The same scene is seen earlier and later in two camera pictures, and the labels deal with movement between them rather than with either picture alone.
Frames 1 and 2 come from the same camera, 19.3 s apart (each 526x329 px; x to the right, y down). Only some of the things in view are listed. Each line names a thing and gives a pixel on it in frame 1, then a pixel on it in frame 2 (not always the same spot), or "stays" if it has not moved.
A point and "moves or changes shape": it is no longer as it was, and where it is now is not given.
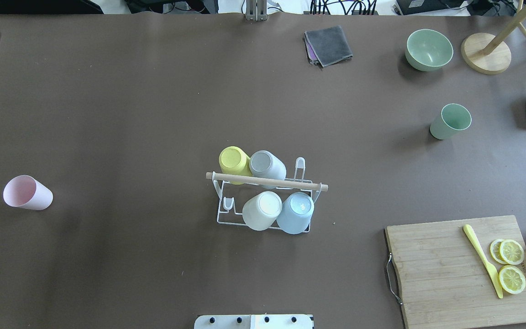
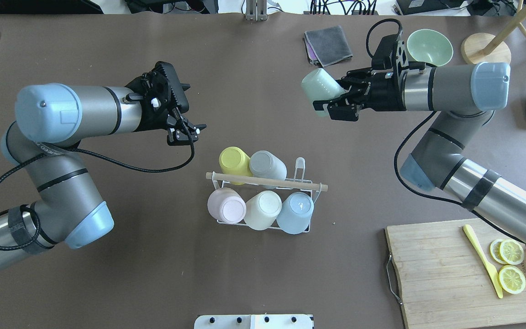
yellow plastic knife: [468, 230] stays
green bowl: [428, 50] stays
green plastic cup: [454, 117] moves or changes shape
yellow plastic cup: [234, 160] stays
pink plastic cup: [26, 191] to [227, 205]
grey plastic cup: [263, 164] stays
